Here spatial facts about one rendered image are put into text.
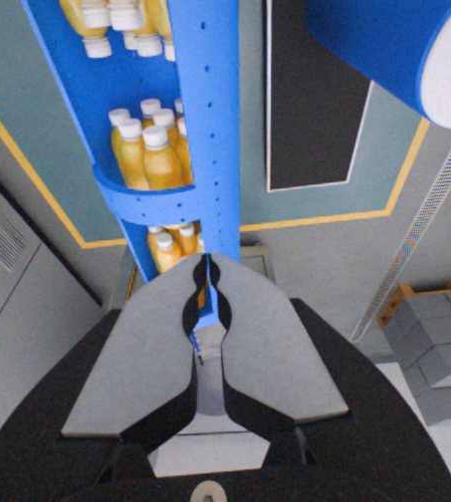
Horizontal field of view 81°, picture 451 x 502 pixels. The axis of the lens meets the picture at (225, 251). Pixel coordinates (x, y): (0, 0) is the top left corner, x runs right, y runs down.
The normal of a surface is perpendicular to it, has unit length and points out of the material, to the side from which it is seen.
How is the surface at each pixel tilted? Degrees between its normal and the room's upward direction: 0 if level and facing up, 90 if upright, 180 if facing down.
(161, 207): 1
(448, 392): 90
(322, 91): 0
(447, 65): 0
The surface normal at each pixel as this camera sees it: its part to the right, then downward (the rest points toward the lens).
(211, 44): 0.74, 0.47
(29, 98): 0.04, 0.73
